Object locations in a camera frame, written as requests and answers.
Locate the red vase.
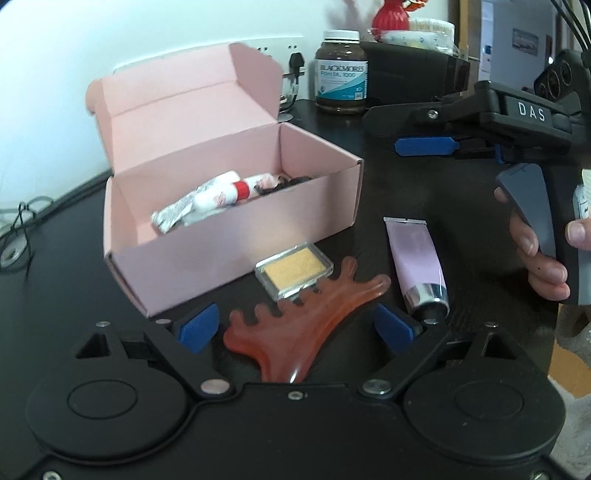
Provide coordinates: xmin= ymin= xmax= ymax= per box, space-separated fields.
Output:
xmin=372 ymin=0 xmax=411 ymax=32

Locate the black cable bundle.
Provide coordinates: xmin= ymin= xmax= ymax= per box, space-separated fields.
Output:
xmin=549 ymin=0 xmax=591 ymax=52

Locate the white tube with red band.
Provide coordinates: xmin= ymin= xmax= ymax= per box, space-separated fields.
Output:
xmin=151 ymin=171 xmax=252 ymax=236

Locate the black power plug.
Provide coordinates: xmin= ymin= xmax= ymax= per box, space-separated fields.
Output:
xmin=287 ymin=52 xmax=307 ymax=84

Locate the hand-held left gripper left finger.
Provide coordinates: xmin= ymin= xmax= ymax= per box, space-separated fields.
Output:
xmin=74 ymin=302 xmax=232 ymax=408

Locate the white wall socket plate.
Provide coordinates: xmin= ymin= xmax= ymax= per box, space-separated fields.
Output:
xmin=245 ymin=39 xmax=284 ymax=65
xmin=277 ymin=38 xmax=306 ymax=77

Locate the clear plastic wrapped pack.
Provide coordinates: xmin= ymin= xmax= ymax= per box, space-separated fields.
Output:
xmin=381 ymin=30 xmax=455 ymax=52

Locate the person's beige fleece robe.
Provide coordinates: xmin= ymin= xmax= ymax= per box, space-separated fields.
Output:
xmin=547 ymin=302 xmax=591 ymax=457

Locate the person's right hand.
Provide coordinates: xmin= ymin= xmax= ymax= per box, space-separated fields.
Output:
xmin=493 ymin=185 xmax=591 ymax=304

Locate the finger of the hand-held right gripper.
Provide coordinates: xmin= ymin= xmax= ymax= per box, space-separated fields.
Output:
xmin=362 ymin=92 xmax=478 ymax=139
xmin=394 ymin=136 xmax=505 ymax=165

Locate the brown supplement bottle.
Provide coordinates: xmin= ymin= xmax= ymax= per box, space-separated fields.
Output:
xmin=315 ymin=30 xmax=369 ymax=115

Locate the clear cotton swab container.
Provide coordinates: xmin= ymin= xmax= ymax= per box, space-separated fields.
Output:
xmin=409 ymin=17 xmax=455 ymax=35

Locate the pink cardboard box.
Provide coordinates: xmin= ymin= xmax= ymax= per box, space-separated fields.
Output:
xmin=85 ymin=41 xmax=364 ymax=318

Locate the tangled black charging cable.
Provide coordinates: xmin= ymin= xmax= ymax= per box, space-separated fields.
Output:
xmin=0 ymin=196 xmax=54 ymax=275

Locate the red-brown massage comb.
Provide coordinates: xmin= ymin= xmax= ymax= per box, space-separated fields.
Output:
xmin=223 ymin=257 xmax=392 ymax=385

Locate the framed wall picture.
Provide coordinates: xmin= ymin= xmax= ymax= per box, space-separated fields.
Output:
xmin=512 ymin=28 xmax=542 ymax=57

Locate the black boxy appliance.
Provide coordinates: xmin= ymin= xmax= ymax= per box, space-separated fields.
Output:
xmin=360 ymin=41 xmax=472 ymax=109

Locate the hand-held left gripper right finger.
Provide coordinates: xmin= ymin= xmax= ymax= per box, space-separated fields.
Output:
xmin=361 ymin=301 xmax=519 ymax=408

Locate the gold eyeshadow case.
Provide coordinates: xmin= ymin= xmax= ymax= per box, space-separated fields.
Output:
xmin=255 ymin=244 xmax=334 ymax=303

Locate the black wooden desktop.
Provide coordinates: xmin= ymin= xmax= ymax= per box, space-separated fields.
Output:
xmin=0 ymin=97 xmax=583 ymax=416

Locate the lilac cream tube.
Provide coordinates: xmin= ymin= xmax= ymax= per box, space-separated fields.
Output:
xmin=383 ymin=216 xmax=451 ymax=324

